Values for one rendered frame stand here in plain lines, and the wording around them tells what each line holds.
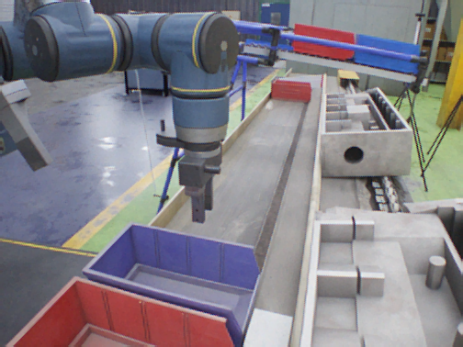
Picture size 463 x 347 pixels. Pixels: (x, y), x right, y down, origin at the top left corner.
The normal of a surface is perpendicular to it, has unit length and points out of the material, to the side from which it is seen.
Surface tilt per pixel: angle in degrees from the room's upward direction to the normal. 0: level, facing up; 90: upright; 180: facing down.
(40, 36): 85
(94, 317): 88
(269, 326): 0
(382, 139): 90
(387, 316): 10
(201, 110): 90
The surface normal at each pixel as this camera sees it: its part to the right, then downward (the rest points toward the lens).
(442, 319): -0.14, -0.91
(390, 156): -0.27, 0.41
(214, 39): 0.81, 0.27
